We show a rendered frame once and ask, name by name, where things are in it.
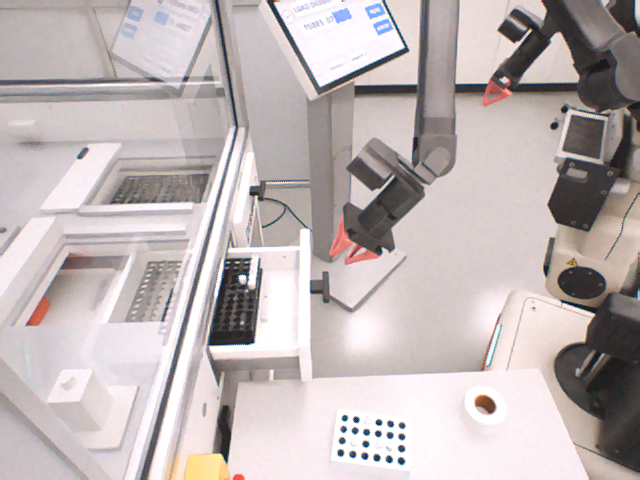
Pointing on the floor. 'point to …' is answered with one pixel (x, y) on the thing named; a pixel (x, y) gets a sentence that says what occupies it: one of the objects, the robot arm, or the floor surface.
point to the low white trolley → (290, 396)
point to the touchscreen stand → (335, 187)
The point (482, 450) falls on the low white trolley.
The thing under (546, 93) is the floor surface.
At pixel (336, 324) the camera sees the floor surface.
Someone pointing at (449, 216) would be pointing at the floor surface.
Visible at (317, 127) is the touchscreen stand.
